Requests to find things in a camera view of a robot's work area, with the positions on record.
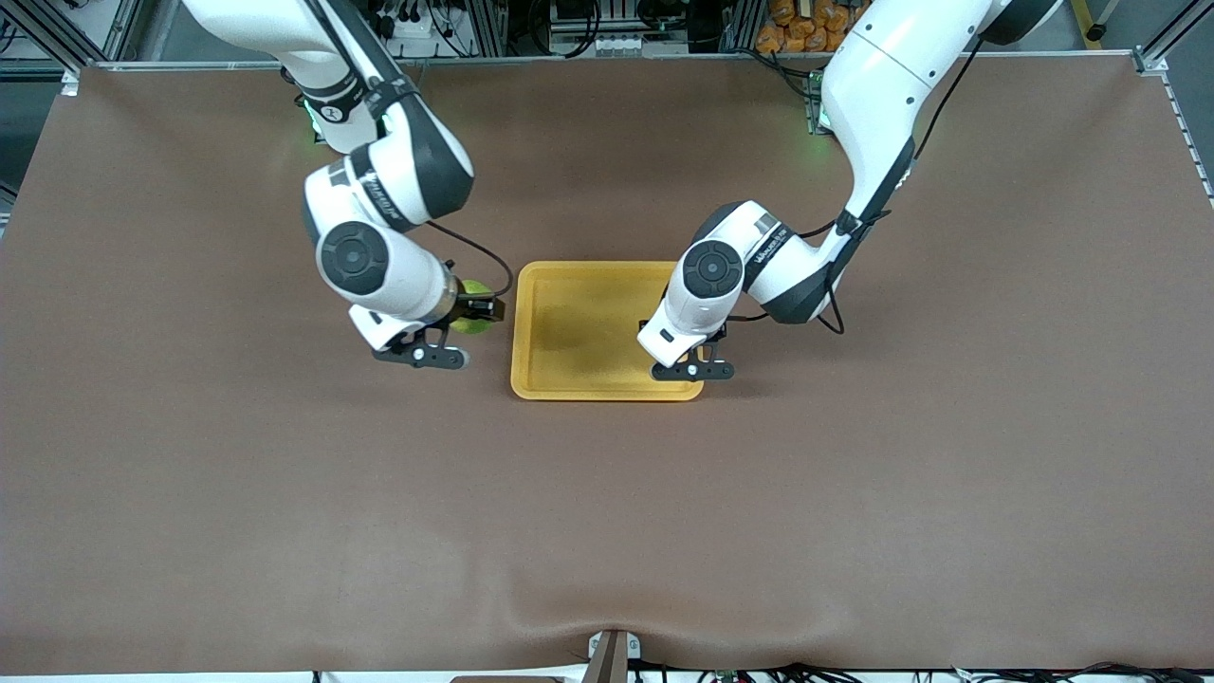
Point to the table cover mat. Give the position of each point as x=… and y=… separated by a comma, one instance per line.
x=607, y=531

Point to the bag of orange items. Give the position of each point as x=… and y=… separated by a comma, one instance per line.
x=792, y=28

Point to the grey metal mount bracket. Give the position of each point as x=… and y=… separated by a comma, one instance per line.
x=614, y=656

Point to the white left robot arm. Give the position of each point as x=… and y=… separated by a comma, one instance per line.
x=873, y=104

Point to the white power strip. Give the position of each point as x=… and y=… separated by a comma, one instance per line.
x=408, y=21

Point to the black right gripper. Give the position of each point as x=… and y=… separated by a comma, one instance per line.
x=467, y=307

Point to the metal table corner bracket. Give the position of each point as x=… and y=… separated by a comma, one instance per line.
x=1150, y=62

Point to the green apple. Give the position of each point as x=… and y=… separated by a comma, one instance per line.
x=477, y=287

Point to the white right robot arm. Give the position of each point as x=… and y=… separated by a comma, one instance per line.
x=379, y=266

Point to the yellow plastic tray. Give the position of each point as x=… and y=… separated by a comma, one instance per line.
x=579, y=332

